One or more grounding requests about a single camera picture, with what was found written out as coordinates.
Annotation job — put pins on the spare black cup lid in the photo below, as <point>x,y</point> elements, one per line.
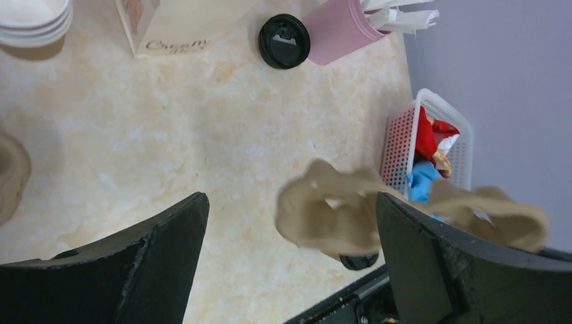
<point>283,42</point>

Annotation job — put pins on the white wrapped straws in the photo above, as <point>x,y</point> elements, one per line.
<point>387,16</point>

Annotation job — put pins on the white plastic basket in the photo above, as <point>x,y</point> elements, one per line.
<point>400,140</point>

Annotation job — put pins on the pink straw holder cup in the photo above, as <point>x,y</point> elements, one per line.
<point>338,28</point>

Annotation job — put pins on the stack of paper cups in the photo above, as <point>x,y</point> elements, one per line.
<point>35,30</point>

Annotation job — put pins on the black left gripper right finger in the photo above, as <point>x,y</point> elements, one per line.
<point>441,274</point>

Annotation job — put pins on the brown pulp cup carrier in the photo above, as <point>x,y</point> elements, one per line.
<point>335,212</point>

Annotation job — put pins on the cream paper gift bag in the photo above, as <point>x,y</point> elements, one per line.
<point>166,27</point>

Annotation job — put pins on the blue cartoon packet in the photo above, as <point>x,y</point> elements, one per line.
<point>420,182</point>

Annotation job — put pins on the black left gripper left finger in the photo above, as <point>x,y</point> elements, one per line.
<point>141,274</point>

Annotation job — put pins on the red snack packet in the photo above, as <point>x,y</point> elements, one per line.
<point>434,140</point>

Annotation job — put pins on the black plastic cup lid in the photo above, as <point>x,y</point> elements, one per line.
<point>358,263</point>

